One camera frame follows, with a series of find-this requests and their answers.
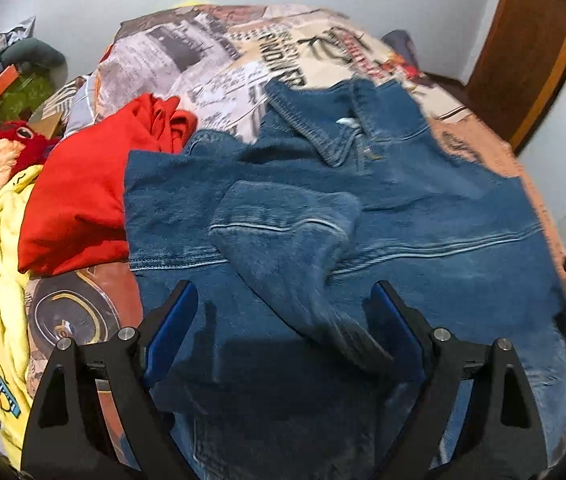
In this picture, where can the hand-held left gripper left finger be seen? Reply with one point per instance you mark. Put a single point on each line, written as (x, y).
(173, 327)

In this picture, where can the wooden door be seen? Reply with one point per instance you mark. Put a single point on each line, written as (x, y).
(523, 55)

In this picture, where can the blue denim jacket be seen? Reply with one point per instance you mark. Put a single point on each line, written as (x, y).
(413, 220)

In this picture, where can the printed bed blanket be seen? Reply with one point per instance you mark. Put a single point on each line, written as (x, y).
(223, 65)

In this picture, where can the dark green plush toy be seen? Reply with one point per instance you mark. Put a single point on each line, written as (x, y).
(33, 55)

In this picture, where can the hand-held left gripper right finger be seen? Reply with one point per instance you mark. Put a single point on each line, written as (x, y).
(398, 330)

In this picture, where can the red garment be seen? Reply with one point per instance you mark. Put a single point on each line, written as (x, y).
(78, 200)

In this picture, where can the yellow printed garment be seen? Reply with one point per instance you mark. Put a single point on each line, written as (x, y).
(5, 280)

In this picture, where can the green cloth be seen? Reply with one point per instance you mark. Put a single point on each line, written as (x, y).
(25, 92)

